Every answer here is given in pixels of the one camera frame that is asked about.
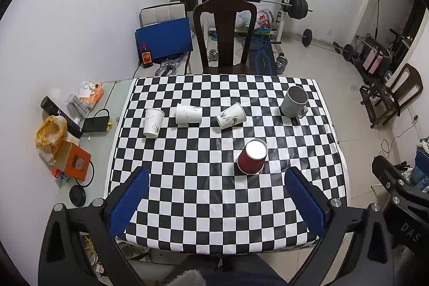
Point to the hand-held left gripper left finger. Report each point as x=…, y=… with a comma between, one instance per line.
x=129, y=202

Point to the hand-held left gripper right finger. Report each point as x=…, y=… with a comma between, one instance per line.
x=305, y=202

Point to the red paper cup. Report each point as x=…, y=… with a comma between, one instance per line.
x=251, y=160

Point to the white paper cup green print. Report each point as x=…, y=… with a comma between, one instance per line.
x=231, y=116

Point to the black round lid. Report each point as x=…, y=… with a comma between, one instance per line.
x=77, y=196

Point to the orange cardboard box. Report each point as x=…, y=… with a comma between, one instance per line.
x=73, y=160

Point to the black white checkered tablecloth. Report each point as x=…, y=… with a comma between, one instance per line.
x=201, y=178

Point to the black power bank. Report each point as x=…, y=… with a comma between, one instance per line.
x=95, y=124

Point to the grey mug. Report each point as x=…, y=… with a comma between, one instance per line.
x=292, y=105

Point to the yellow plastic bag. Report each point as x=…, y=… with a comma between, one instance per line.
x=50, y=138

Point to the black cylinder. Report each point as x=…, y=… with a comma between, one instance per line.
x=62, y=115

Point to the grey white box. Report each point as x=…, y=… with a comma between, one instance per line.
x=78, y=104

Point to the orange tissue pack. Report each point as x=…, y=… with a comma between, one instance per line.
x=92, y=93

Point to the brown wooden chair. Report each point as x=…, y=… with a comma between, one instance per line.
x=410, y=85

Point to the chrome dumbbell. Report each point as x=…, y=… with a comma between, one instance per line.
x=282, y=63
x=213, y=55

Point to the chrome weight plates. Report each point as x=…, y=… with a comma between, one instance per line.
x=169, y=65

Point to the dark sauce bottle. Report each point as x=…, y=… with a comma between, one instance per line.
x=146, y=58

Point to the small barbell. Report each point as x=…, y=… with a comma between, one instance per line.
x=307, y=37

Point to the black exercise machine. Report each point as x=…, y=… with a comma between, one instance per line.
x=395, y=41

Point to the blue folder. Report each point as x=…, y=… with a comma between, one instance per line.
x=164, y=38

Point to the dark wooden chair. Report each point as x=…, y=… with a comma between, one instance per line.
x=224, y=38

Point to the white red plastic bag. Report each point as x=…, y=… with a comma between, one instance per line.
x=263, y=18

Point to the white padded chair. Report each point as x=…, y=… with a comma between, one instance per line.
x=161, y=13

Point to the barbell with black plates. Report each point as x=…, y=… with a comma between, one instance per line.
x=298, y=6

